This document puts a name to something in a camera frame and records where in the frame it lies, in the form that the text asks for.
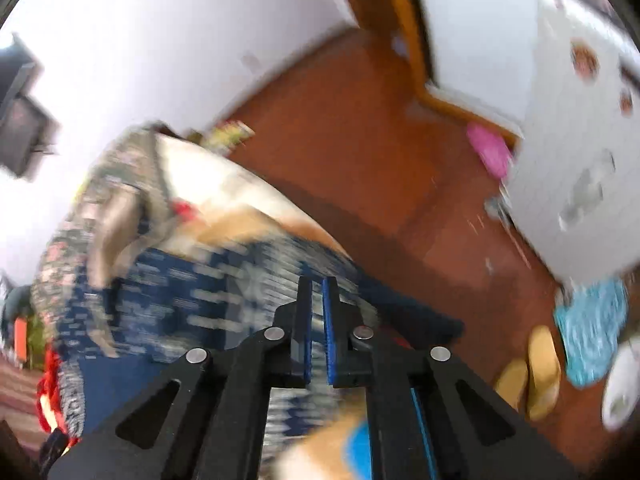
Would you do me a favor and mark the large black wall screen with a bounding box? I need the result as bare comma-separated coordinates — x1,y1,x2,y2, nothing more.
0,94,61,177

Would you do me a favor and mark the floral bed blanket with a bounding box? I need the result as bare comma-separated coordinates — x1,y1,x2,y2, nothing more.
32,122,173,438

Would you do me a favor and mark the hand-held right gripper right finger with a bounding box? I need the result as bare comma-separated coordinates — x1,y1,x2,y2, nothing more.
322,276,581,480

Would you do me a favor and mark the orange item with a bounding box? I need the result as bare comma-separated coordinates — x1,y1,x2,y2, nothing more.
13,317,27,362

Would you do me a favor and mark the navy patterned sweater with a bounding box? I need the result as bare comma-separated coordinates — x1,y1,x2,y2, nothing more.
65,237,466,461

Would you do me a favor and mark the cream printed bed sheet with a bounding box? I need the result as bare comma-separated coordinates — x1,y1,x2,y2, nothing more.
155,132,371,480

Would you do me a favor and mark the pink slipper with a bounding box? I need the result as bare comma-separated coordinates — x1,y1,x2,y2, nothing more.
466,123,514,182

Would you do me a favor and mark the white cabinet with stickers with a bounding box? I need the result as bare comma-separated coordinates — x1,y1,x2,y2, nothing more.
499,0,640,287

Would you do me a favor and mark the brown striped blanket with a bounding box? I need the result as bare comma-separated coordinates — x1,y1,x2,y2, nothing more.
0,355,52,453

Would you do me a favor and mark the yellow slipper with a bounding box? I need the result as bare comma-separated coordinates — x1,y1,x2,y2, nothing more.
494,358,530,414
527,325,562,421

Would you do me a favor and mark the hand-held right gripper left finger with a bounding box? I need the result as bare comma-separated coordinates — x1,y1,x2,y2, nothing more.
47,275,314,480

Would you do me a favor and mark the blue floor mat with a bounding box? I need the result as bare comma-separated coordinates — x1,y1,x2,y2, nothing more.
553,280,630,390

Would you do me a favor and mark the small black wall screen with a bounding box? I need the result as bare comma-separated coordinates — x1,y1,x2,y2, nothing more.
0,34,42,116

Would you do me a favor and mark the white plastic item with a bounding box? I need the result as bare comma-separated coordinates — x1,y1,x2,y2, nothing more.
601,337,640,431

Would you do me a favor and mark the yellow plastic item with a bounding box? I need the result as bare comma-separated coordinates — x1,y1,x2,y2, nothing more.
207,120,256,154

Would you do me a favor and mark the dark teal cloth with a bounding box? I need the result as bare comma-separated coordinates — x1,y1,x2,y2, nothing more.
2,285,34,322

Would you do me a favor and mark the wooden door frame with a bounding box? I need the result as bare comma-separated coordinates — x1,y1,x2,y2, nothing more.
379,0,524,147

